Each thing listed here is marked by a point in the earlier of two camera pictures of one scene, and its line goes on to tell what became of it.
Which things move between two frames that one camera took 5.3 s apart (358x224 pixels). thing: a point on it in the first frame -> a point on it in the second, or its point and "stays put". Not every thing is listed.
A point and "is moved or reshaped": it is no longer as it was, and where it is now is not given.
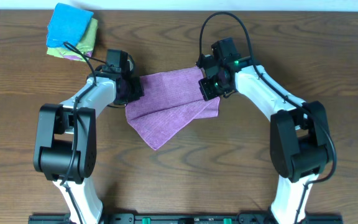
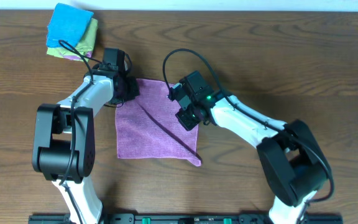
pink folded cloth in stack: [69, 57] stays put
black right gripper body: [212, 88] -> [188, 117]
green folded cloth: [86, 44] stays put
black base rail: [183, 218] stays put
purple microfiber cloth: [170, 101] is moved or reshaped
